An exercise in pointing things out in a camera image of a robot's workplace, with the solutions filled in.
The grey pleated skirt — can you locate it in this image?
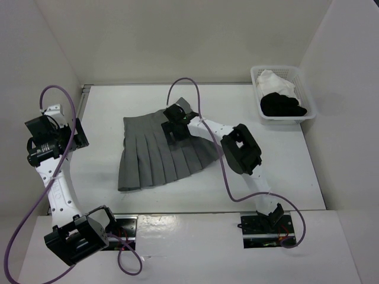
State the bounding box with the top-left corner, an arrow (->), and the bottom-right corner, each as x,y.
118,109 -> 219,192

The black skirt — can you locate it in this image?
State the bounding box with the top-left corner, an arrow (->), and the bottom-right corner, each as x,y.
260,92 -> 307,117

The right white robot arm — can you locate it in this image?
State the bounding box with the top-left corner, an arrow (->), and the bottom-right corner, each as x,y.
162,104 -> 284,233

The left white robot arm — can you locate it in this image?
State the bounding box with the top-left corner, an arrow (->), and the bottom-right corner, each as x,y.
25,114 -> 118,266

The white folded cloth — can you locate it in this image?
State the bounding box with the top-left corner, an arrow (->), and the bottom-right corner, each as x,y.
256,69 -> 301,105

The white plastic basket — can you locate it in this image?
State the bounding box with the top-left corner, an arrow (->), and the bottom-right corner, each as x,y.
250,65 -> 317,125

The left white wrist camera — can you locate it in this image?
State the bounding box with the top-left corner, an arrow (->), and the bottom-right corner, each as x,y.
42,104 -> 68,128

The aluminium table edge rail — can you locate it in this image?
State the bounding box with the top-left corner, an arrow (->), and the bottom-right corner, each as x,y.
47,83 -> 91,215

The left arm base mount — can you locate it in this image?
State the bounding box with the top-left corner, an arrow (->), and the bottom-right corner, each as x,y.
85,214 -> 139,252

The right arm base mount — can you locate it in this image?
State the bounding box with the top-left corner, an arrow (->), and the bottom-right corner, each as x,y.
237,214 -> 297,249

